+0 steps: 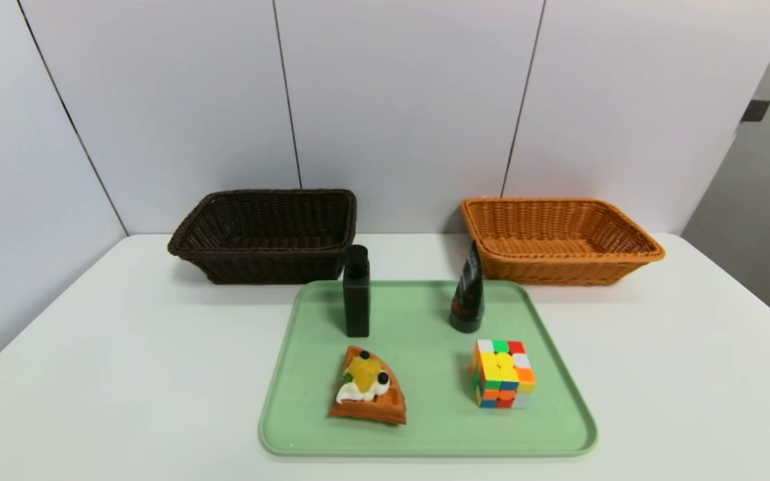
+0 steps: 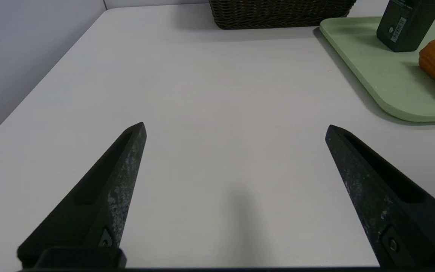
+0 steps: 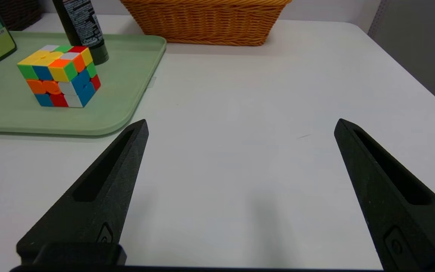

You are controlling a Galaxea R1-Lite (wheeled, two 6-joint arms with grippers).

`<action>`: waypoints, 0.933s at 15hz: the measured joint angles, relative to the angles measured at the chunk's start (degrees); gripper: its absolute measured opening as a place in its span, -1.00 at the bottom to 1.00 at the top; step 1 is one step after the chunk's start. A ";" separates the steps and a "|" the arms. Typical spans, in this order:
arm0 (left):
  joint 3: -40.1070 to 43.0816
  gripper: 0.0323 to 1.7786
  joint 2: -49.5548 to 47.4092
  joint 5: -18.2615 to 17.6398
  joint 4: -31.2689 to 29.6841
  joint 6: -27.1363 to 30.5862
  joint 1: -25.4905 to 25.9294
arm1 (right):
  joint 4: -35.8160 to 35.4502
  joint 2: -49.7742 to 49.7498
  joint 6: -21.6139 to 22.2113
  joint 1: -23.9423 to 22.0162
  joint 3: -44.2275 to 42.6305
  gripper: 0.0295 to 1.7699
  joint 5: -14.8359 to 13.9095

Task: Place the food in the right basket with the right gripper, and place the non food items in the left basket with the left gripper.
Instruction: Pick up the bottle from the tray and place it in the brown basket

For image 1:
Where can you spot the multicoloured puzzle cube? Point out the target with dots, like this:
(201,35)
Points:
(504,377)

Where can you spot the dark brown wicker basket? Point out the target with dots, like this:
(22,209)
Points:
(271,267)

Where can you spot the light green plastic tray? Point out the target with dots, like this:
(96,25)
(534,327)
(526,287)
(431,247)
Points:
(425,401)

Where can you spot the orange wicker basket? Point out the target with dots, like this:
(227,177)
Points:
(559,270)

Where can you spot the dark green pump bottle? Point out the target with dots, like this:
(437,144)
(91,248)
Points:
(357,300)

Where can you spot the dark tube with red label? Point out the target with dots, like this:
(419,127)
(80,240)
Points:
(468,300)

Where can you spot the black square wall fitting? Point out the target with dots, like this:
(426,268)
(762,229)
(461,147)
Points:
(755,111)

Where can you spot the toy waffle with cream fruit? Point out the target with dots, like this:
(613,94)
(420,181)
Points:
(368,397)

